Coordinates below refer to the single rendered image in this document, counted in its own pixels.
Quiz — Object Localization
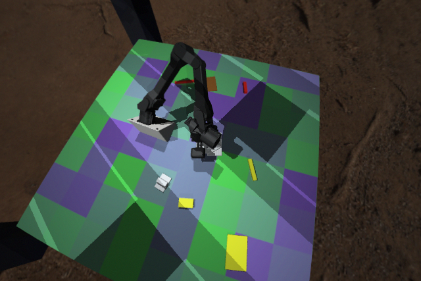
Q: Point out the yellow flat bar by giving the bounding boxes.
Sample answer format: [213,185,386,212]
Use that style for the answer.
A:
[247,159,257,180]

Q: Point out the brown square plate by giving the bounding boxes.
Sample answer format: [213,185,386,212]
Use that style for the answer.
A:
[207,77,217,91]

